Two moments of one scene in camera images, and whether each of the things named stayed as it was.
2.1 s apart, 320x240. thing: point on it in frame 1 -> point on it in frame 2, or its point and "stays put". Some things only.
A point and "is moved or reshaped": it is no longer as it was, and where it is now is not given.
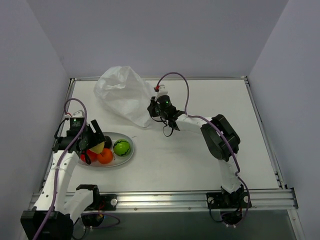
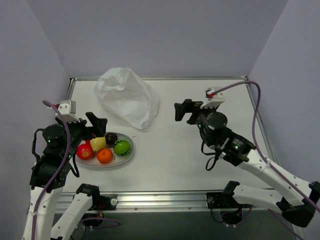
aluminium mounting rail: x=278 y=200 stays put
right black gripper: x=152 y=109 -> x=191 y=113
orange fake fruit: x=106 y=156 stays put
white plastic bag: x=125 y=94 stays put
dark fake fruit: x=108 y=143 is moved or reshaped
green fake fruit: x=121 y=147 stays put
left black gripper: x=88 y=136 -> x=85 y=126
